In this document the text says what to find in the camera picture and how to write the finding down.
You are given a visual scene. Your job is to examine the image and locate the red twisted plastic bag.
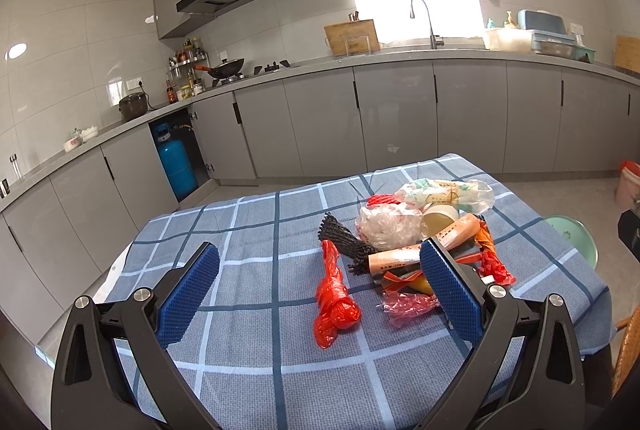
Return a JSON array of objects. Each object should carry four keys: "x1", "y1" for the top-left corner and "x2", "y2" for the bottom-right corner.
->
[{"x1": 474, "y1": 216, "x2": 516, "y2": 287}]

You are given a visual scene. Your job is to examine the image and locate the green printed plastic bag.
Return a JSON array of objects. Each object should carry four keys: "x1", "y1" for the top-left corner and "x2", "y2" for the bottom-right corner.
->
[{"x1": 394, "y1": 179, "x2": 495, "y2": 214}]

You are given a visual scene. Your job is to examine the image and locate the white paper cup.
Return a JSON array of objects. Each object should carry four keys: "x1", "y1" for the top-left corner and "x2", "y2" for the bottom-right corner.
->
[{"x1": 421, "y1": 205, "x2": 459, "y2": 239}]

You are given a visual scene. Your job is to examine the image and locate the orange printed wrapper tube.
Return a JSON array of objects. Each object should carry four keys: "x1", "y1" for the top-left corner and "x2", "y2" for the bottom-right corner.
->
[{"x1": 368, "y1": 213, "x2": 483, "y2": 276}]

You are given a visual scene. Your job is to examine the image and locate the clear plastic bag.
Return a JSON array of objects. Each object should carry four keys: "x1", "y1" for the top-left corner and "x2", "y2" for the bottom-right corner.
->
[{"x1": 355, "y1": 203, "x2": 426, "y2": 251}]

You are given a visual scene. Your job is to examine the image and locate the black foam net sleeve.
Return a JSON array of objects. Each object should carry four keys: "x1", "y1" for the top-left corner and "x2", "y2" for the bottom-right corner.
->
[{"x1": 318, "y1": 213, "x2": 378, "y2": 275}]

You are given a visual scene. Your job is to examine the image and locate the red foam net sleeve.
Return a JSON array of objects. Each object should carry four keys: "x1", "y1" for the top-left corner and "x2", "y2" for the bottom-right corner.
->
[{"x1": 367, "y1": 194, "x2": 401, "y2": 209}]

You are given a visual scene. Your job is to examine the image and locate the pink clear plastic wrapper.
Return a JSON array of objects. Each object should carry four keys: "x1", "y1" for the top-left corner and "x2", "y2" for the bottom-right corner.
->
[{"x1": 382, "y1": 292, "x2": 439, "y2": 328}]

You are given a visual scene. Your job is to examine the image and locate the orange red snack wrapper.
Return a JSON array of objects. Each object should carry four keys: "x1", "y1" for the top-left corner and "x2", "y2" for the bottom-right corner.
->
[{"x1": 383, "y1": 271, "x2": 434, "y2": 295}]

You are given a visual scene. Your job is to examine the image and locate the grey kitchen counter cabinets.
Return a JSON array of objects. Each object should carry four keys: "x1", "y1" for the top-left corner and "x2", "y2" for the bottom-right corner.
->
[{"x1": 1, "y1": 52, "x2": 639, "y2": 342}]

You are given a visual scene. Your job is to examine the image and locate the pink bucket with red bag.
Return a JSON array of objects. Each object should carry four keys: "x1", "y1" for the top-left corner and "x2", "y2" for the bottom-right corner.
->
[{"x1": 615, "y1": 161, "x2": 640, "y2": 211}]

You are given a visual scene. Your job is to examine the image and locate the wicker chair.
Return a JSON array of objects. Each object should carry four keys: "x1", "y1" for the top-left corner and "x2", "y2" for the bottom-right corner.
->
[{"x1": 612, "y1": 307, "x2": 640, "y2": 395}]

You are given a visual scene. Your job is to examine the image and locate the blue checked tablecloth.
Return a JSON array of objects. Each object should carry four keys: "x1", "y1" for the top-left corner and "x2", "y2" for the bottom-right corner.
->
[{"x1": 106, "y1": 153, "x2": 614, "y2": 429}]

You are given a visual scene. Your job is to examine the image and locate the wooden cutting board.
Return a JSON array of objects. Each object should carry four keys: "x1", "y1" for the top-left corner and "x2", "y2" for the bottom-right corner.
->
[
  {"x1": 614, "y1": 35, "x2": 640, "y2": 73},
  {"x1": 324, "y1": 19, "x2": 381, "y2": 57}
]

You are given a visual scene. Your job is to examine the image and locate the blue dish rack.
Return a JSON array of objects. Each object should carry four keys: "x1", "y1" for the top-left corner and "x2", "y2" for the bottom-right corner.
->
[{"x1": 518, "y1": 9, "x2": 596, "y2": 64}]

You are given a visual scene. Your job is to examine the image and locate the white plastic container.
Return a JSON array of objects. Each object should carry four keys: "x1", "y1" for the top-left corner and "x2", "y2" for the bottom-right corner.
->
[{"x1": 483, "y1": 28, "x2": 532, "y2": 52}]

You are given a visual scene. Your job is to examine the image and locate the blue gas cylinder in cabinet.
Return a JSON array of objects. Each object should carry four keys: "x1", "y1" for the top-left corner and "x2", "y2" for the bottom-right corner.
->
[{"x1": 153, "y1": 123, "x2": 198, "y2": 201}]

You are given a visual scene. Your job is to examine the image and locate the chrome sink faucet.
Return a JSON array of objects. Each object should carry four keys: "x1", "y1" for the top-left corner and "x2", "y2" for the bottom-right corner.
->
[{"x1": 409, "y1": 0, "x2": 445, "y2": 51}]

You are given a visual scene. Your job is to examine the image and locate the dark rice cooker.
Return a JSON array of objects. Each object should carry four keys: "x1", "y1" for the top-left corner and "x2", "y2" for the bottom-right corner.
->
[{"x1": 118, "y1": 92, "x2": 149, "y2": 122}]

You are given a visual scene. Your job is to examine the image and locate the spice rack with bottles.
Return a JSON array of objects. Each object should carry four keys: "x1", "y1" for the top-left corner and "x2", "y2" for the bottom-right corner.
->
[{"x1": 166, "y1": 36, "x2": 208, "y2": 104}]

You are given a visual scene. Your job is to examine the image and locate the black wok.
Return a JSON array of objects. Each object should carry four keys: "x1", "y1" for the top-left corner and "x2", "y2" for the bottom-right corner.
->
[{"x1": 194, "y1": 58, "x2": 244, "y2": 80}]

